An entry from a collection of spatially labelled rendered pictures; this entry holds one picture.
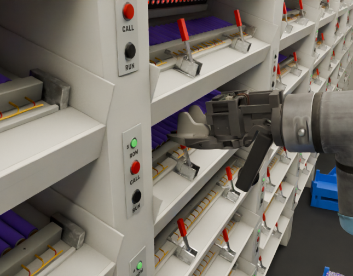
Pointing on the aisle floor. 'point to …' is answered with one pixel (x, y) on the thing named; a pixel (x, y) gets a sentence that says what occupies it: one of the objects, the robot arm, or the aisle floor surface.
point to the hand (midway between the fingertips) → (176, 138)
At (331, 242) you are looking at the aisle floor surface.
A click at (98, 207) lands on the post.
